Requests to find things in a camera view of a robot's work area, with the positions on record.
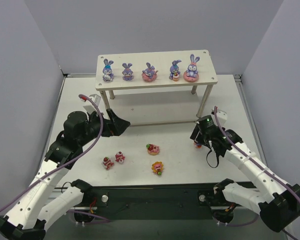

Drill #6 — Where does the small purple bunny with strawberry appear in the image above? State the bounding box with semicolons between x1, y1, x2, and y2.
169;59;182;82

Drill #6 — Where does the purple bunny blue bow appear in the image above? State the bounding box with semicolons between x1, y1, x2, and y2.
102;58;114;82

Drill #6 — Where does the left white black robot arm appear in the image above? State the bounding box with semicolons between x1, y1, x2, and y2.
0;108;131;240

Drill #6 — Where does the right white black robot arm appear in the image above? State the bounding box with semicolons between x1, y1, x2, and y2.
190;115;300;233

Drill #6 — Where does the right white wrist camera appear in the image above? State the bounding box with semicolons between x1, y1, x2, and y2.
211;108;228;128

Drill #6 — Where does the purple bunny sitting toy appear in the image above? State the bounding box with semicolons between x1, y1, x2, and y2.
122;63;134;81

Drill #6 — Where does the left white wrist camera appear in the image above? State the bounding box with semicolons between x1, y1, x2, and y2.
79;94;102;115

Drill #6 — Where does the white wooden two-tier shelf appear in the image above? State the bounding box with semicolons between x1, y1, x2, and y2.
95;49;218;126

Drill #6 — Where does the pink bear strawberry donut toy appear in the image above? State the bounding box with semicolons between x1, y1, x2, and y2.
146;143;160;156

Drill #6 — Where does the pink bear sunflower toy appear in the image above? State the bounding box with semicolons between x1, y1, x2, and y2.
151;161;164;176

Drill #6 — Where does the purple bunny red base toy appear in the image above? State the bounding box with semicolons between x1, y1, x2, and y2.
193;141;202;149

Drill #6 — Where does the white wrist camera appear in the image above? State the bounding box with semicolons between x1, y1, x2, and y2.
79;94;102;115
211;108;228;128

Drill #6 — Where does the pink bear cake toy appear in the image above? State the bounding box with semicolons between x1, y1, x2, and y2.
115;151;126;164

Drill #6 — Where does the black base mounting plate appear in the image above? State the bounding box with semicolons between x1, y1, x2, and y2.
75;185;233;221

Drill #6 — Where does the pink strawberry cake toy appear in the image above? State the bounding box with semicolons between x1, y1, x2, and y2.
101;156;115;170

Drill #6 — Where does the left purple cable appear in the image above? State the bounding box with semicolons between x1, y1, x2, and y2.
0;94;105;221

